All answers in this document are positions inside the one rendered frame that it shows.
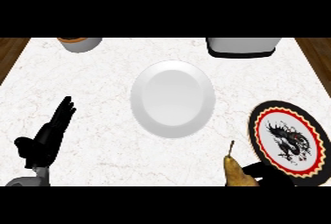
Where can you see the plain white plate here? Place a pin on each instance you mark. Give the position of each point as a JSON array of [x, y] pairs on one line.
[[174, 99]]

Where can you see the white appliance with black base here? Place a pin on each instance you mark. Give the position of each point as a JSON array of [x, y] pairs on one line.
[[242, 46]]

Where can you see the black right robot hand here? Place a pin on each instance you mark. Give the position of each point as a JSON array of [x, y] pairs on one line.
[[270, 175]]

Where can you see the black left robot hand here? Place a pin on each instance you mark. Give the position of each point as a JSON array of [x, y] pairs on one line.
[[47, 139]]

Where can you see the grey pot with orange rim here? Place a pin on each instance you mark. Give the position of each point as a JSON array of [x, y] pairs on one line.
[[81, 44]]

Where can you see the black-rimmed patterned plate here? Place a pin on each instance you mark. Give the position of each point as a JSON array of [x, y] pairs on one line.
[[288, 141]]

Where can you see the yellow-brown pear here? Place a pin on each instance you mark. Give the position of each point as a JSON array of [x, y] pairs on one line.
[[239, 173]]

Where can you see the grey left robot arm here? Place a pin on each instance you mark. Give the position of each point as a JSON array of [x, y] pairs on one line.
[[38, 178]]

